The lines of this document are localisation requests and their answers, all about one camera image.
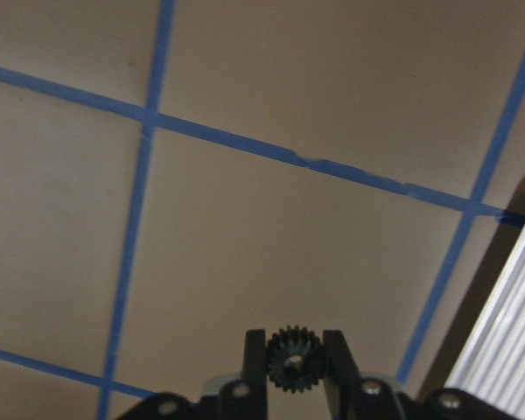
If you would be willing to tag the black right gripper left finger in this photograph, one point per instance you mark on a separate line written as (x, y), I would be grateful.
(254, 374)

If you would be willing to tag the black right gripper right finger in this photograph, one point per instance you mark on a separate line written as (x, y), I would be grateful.
(341, 375)

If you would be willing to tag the ribbed metal tray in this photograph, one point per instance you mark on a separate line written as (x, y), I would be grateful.
(491, 365)

